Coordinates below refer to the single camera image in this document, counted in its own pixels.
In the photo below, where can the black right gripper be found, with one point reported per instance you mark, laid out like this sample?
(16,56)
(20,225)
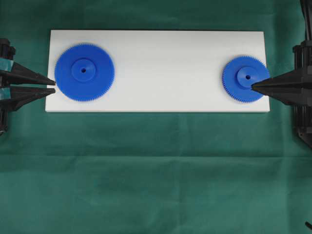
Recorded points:
(302,97)

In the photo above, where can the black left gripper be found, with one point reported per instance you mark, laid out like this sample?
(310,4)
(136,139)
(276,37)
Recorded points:
(14,97)

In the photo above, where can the small blue gear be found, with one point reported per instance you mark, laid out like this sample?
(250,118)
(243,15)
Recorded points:
(240,74)

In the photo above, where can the large blue gear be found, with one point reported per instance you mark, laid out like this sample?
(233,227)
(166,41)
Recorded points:
(84,72)

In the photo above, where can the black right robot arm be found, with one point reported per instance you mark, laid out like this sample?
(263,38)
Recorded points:
(306,6)

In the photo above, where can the green cloth table cover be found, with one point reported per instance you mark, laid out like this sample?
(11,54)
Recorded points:
(153,173)

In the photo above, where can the white rectangular board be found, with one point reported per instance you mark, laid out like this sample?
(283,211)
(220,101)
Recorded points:
(161,71)

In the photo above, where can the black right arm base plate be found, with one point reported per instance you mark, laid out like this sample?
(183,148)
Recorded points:
(306,139)

